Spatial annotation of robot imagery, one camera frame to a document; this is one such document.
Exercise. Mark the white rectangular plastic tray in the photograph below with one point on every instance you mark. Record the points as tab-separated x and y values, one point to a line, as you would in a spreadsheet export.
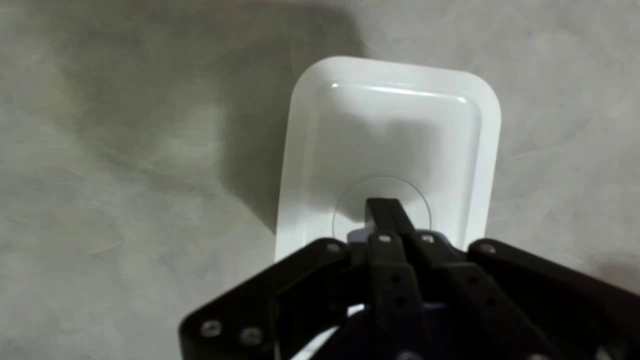
393	126

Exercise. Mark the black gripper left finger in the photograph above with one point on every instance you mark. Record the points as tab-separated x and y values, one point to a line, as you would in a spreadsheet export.
226	321

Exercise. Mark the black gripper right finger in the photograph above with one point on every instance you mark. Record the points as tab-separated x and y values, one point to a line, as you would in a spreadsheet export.
546	293

